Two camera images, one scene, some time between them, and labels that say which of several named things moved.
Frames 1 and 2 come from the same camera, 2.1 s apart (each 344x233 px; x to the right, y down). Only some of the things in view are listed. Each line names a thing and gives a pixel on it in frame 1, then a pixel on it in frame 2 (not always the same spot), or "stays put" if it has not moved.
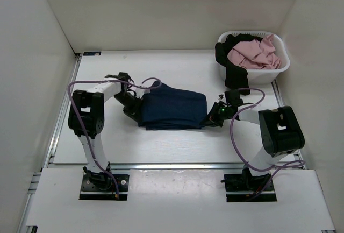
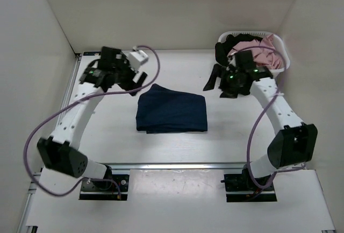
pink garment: (253, 54) stays put
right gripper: (212, 116) to (229, 92)
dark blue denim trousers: (167, 108) stays put
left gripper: (135, 112) to (124, 63)
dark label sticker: (92, 53) stays put
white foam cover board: (177, 198) stays put
